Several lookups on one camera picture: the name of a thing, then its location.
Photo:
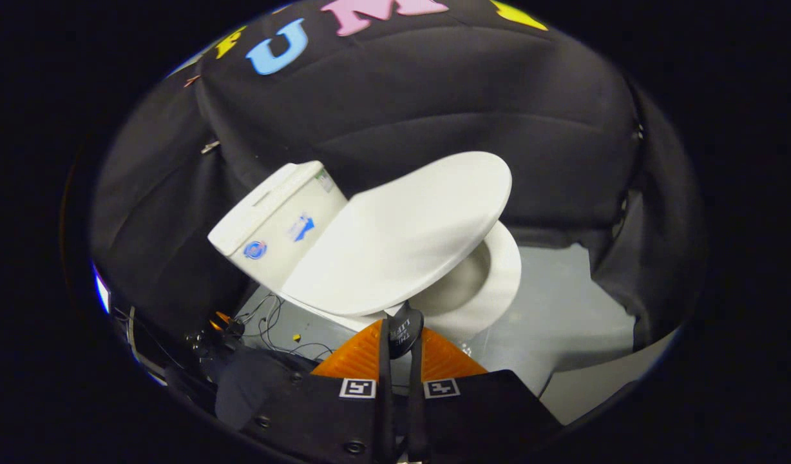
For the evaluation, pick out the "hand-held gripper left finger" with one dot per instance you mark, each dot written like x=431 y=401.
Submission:
x=386 y=399

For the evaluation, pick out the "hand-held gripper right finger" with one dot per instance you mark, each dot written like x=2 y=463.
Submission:
x=417 y=399

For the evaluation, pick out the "white toilet lid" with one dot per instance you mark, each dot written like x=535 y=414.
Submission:
x=402 y=238

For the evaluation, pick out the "white toilet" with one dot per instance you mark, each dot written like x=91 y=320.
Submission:
x=273 y=219

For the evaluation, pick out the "black backdrop cloth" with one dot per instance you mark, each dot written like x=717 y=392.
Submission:
x=434 y=96

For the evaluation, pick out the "silver metal clip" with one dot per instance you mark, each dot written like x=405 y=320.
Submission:
x=209 y=147

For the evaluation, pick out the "red clip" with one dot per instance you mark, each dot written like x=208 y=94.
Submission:
x=190 y=80

